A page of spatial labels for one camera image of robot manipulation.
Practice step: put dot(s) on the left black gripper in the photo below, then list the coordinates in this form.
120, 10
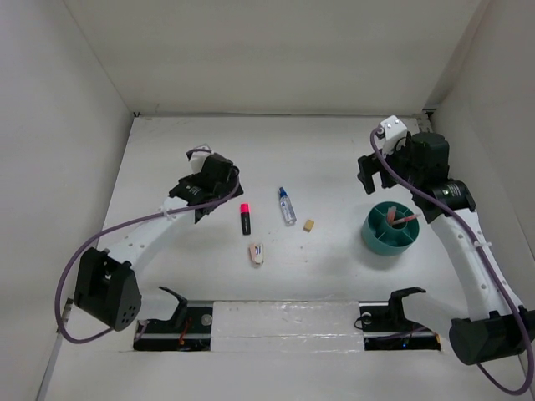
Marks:
231, 181

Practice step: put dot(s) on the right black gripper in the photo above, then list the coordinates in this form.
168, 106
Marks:
369, 164

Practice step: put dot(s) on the pink capped black highlighter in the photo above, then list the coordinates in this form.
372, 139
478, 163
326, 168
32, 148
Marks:
245, 219

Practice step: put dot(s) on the red white pen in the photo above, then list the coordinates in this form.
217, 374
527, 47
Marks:
405, 220

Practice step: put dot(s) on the pink mini stapler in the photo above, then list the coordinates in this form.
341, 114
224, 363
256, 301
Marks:
256, 252

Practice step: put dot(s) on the small clear spray bottle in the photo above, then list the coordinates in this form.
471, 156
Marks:
286, 207

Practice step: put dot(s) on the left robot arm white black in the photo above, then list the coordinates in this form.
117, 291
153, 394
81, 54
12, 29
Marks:
107, 280

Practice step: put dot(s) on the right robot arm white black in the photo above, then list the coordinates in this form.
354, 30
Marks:
495, 323

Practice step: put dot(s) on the teal round compartment organizer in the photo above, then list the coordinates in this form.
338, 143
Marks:
381, 237

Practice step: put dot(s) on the tan eraser block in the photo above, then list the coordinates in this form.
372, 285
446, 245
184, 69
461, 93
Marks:
308, 226

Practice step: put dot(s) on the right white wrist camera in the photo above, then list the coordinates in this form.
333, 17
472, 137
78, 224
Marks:
392, 129

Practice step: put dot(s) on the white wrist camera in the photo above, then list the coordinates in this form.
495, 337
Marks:
197, 156
392, 129

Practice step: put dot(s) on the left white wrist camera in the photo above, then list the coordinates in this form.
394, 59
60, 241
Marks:
197, 156

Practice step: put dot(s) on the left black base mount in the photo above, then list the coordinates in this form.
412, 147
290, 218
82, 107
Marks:
171, 323

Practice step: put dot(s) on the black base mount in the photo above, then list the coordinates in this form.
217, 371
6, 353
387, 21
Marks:
171, 323
385, 327

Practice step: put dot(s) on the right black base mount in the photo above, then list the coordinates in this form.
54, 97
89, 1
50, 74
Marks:
385, 327

